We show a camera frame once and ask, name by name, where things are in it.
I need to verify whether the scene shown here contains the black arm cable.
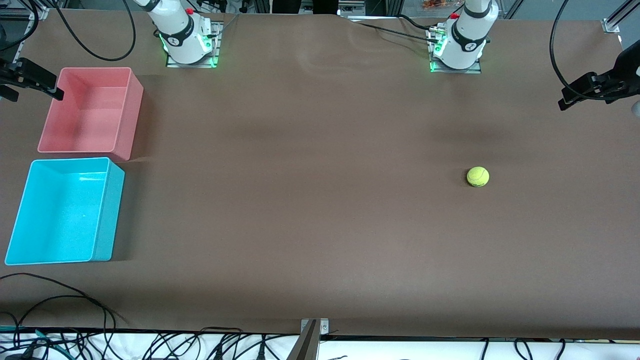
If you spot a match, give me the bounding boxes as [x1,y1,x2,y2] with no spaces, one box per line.
[549,0,601,101]
[49,0,137,63]

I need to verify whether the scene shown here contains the teal cable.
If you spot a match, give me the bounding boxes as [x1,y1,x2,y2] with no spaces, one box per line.
[0,325,67,354]

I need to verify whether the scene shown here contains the aluminium frame profile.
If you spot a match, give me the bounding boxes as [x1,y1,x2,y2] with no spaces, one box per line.
[601,0,640,35]
[0,4,51,22]

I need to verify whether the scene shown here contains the yellow tennis ball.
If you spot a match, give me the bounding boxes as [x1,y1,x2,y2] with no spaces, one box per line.
[466,166,490,188]

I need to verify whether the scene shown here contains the grey camera mount bar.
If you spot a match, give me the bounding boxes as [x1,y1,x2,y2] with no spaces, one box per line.
[285,320,321,360]

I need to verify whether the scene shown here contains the blue plastic bin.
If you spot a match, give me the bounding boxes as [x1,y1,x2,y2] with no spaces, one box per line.
[4,157,126,266]

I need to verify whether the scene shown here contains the silver metal bracket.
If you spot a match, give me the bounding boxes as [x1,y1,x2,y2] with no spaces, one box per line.
[300,318,330,335]

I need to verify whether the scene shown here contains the pink plastic bin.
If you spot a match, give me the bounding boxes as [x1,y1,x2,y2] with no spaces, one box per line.
[37,66,145,162]

